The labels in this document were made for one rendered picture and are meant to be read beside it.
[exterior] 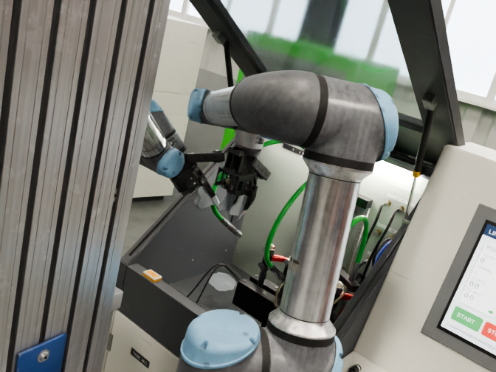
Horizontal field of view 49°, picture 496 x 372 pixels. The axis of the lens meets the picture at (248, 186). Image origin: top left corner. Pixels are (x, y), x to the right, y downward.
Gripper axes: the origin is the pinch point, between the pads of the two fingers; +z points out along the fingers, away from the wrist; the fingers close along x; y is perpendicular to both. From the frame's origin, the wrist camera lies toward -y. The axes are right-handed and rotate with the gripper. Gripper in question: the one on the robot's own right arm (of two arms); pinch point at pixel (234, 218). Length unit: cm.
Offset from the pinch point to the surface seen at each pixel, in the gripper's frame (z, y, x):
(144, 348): 49, 6, -15
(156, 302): 32.5, 6.4, -14.5
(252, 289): 24.8, -14.7, 2.5
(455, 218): -17, -26, 47
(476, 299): -1, -22, 59
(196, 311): 27.7, 5.5, -0.5
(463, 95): -29, -404, -70
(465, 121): -7, -407, -62
